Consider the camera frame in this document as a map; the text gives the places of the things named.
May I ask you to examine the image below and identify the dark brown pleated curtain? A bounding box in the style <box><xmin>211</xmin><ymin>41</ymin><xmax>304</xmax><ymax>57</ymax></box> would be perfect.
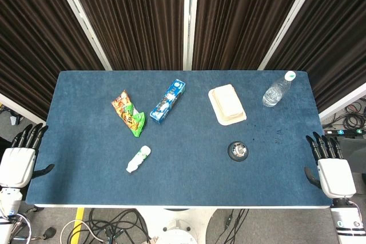
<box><xmin>65</xmin><ymin>0</ymin><xmax>186</xmax><ymax>71</ymax></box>

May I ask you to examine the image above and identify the blue cookie box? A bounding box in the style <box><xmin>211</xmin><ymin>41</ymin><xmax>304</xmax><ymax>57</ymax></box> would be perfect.
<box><xmin>149</xmin><ymin>78</ymin><xmax>186</xmax><ymax>125</ymax></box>

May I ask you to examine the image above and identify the black service bell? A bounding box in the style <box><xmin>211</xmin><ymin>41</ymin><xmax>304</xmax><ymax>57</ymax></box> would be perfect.
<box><xmin>227</xmin><ymin>141</ymin><xmax>249</xmax><ymax>161</ymax></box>

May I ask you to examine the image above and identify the small white green bottle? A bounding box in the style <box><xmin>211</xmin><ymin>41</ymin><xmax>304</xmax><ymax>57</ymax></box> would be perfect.
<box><xmin>126</xmin><ymin>145</ymin><xmax>152</xmax><ymax>174</ymax></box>

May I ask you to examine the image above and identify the blue felt table mat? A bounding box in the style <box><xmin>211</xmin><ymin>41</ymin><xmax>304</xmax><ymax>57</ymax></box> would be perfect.
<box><xmin>25</xmin><ymin>70</ymin><xmax>336</xmax><ymax>207</ymax></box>

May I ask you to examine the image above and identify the white partition frame post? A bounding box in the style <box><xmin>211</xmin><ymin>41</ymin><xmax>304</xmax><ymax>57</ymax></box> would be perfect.
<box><xmin>182</xmin><ymin>0</ymin><xmax>200</xmax><ymax>71</ymax></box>

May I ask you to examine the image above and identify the white table pedestal base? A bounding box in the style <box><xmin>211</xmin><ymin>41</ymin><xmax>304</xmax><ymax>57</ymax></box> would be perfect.
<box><xmin>137</xmin><ymin>207</ymin><xmax>218</xmax><ymax>244</ymax></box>

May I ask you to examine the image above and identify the beige plastic lidded container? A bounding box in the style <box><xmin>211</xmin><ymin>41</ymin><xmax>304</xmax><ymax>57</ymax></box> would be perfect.
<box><xmin>208</xmin><ymin>83</ymin><xmax>247</xmax><ymax>126</ymax></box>

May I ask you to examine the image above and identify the black power strip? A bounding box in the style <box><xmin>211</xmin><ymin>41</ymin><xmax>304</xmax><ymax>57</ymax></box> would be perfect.
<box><xmin>322</xmin><ymin>129</ymin><xmax>366</xmax><ymax>138</ymax></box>

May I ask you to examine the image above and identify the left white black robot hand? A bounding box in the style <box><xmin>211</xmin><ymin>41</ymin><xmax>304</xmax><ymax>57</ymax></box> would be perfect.
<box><xmin>0</xmin><ymin>123</ymin><xmax>55</xmax><ymax>189</ymax></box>

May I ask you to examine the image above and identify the black floor cable bundle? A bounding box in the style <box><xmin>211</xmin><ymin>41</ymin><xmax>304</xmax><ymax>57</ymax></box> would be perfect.
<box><xmin>61</xmin><ymin>208</ymin><xmax>152</xmax><ymax>244</ymax></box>

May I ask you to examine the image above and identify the clear plastic water bottle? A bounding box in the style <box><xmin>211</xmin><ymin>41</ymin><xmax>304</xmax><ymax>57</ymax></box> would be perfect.
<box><xmin>262</xmin><ymin>70</ymin><xmax>296</xmax><ymax>108</ymax></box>

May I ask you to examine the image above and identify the black coiled cable pile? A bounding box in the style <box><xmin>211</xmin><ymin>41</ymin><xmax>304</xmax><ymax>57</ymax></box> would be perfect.
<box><xmin>328</xmin><ymin>98</ymin><xmax>366</xmax><ymax>130</ymax></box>

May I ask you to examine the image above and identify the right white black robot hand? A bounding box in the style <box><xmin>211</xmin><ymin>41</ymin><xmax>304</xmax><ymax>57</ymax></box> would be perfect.
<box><xmin>304</xmin><ymin>131</ymin><xmax>357</xmax><ymax>199</ymax></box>

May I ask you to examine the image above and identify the orange green snack bag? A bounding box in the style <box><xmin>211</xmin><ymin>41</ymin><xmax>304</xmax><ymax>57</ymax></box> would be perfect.
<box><xmin>111</xmin><ymin>89</ymin><xmax>147</xmax><ymax>138</ymax></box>

